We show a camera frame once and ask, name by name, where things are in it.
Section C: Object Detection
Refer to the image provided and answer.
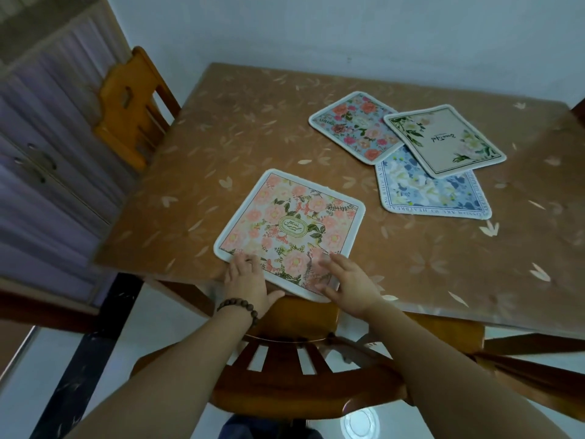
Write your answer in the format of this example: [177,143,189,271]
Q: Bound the dark wooden bead bracelet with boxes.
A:
[216,298,260,326]

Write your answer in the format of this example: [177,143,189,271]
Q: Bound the blue pink floral square cloth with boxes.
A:
[309,91,406,166]

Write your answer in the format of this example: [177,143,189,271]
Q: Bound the wooden chair with spoked back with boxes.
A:
[130,294,486,423]

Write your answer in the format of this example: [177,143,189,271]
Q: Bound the wooden table frame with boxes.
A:
[145,279,585,423]

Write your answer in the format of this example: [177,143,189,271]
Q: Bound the clear petal print table cover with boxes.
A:
[94,63,585,340]

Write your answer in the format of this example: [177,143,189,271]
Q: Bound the person's left forearm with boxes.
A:
[66,306,257,439]

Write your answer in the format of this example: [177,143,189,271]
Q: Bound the wooden chair with slatted back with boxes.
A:
[93,46,182,172]

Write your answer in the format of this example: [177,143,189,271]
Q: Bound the person's right hand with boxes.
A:
[314,253,385,319]

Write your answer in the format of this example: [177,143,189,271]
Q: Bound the wooden cabinet with purple curtain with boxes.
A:
[0,0,139,334]

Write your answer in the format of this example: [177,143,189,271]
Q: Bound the person's left hand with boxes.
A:
[223,252,285,317]

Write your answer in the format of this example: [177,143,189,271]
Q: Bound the blue white floral square cloth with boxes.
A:
[375,145,493,221]

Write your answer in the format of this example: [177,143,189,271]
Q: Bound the person's right forearm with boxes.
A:
[359,298,569,439]

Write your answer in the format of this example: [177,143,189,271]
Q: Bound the cream green leaf square cloth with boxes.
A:
[383,104,507,180]

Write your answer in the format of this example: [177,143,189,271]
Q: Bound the person's blue trousers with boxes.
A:
[219,414,317,439]

